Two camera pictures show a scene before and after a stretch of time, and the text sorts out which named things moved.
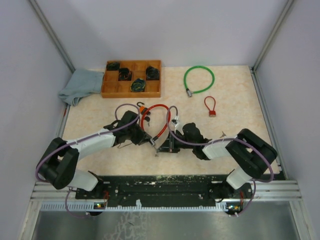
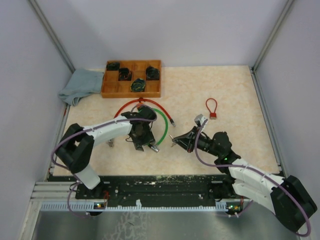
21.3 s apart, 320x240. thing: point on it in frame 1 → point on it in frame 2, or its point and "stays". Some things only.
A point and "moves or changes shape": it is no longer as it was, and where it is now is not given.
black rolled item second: (124, 74) stays
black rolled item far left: (113, 66) stays
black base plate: (166, 190) stays
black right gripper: (169, 145) → (187, 140)
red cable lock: (153, 140) moves or changes shape
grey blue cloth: (82, 83) stays
